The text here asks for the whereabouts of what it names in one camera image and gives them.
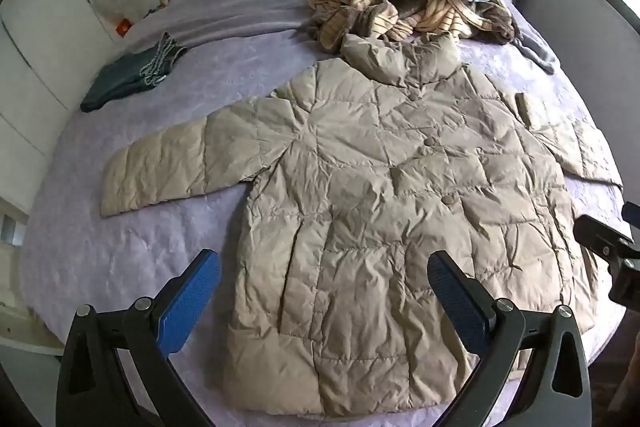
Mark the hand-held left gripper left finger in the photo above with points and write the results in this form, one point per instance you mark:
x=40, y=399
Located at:
x=190, y=302

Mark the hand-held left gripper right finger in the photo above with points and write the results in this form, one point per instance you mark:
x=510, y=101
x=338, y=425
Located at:
x=457, y=302

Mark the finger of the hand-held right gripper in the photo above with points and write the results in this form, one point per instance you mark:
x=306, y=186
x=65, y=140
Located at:
x=597, y=234

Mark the beige puffer jacket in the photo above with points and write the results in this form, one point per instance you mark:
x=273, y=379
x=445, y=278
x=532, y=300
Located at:
x=375, y=182

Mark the dark teal folded clothes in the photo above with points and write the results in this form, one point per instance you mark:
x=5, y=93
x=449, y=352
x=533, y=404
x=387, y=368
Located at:
x=120, y=77

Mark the purple embossed bed blanket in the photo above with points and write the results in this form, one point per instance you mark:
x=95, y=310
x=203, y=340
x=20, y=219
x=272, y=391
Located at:
x=150, y=247

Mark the cream striped fleece robe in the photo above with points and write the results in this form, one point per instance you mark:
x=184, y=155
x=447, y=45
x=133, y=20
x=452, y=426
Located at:
x=440, y=17

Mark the small red box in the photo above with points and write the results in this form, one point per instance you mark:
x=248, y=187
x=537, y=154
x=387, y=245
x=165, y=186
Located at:
x=122, y=27

